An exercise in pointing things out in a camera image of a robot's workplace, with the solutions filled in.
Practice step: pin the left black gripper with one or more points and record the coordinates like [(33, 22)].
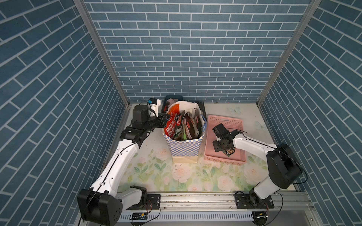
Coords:
[(162, 121)]

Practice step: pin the blue checkered paper bag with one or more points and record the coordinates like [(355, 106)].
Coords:
[(187, 151)]

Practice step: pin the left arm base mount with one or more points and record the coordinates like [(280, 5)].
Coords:
[(152, 202)]

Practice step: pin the right circuit board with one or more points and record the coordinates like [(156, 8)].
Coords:
[(259, 218)]

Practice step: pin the small red white packet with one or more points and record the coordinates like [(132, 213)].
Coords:
[(188, 129)]

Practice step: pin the pink plastic basket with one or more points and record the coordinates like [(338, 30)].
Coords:
[(233, 125)]

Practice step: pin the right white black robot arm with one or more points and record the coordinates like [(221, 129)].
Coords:
[(283, 168)]

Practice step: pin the orange seasoning packet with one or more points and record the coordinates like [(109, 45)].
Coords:
[(173, 111)]

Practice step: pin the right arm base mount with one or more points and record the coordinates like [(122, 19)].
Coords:
[(252, 201)]

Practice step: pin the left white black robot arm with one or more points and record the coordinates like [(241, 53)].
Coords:
[(101, 203)]

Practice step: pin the green small sachet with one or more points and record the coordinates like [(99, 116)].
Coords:
[(229, 151)]

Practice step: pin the green circuit board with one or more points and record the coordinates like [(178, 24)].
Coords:
[(143, 216)]

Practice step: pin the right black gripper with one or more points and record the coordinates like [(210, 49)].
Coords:
[(215, 146)]

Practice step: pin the dark red fish seasoning packet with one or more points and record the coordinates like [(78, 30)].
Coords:
[(198, 123)]

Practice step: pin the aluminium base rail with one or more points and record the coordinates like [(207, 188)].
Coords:
[(225, 201)]

